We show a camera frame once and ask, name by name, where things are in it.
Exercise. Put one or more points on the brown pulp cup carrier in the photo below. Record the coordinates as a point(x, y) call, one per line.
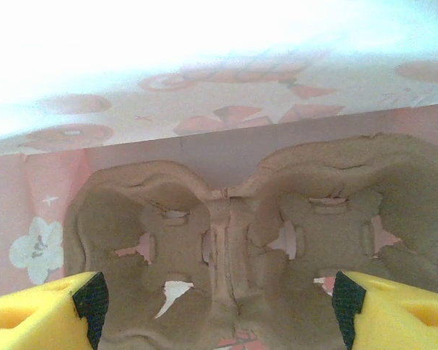
point(233, 255)

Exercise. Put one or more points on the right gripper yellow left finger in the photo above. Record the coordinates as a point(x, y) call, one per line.
point(29, 321)

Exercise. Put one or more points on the white red-printed paper gift bag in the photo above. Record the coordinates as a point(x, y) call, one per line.
point(204, 91)

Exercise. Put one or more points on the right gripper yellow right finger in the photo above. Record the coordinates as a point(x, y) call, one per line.
point(405, 321)

